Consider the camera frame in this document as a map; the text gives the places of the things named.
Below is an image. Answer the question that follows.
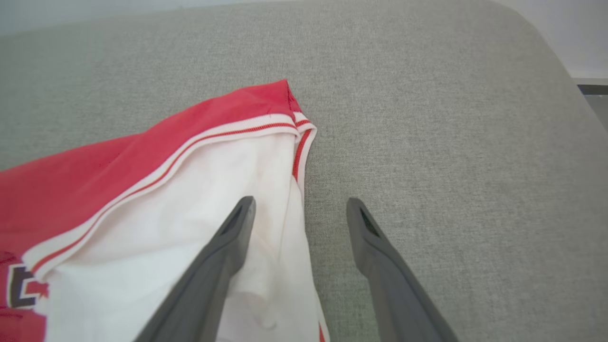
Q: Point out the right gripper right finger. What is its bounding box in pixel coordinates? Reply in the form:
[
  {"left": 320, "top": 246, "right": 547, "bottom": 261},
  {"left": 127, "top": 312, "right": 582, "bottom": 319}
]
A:
[{"left": 346, "top": 197, "right": 459, "bottom": 342}]

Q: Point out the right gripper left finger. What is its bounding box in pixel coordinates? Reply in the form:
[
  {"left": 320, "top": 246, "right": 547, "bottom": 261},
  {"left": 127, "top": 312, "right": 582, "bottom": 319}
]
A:
[{"left": 134, "top": 196, "right": 257, "bottom": 342}]

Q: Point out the red white jersey with number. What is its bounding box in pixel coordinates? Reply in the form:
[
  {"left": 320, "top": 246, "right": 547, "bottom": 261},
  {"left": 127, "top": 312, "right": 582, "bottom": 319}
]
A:
[{"left": 0, "top": 79, "right": 331, "bottom": 342}]

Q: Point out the grey fabric sofa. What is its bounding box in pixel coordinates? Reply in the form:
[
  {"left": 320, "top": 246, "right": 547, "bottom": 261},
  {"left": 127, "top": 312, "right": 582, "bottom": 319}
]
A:
[{"left": 0, "top": 0, "right": 608, "bottom": 342}]

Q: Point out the dark wall baseboard strip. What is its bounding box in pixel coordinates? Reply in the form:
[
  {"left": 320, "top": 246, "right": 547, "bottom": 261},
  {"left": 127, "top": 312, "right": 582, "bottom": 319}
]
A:
[{"left": 575, "top": 78, "right": 608, "bottom": 95}]

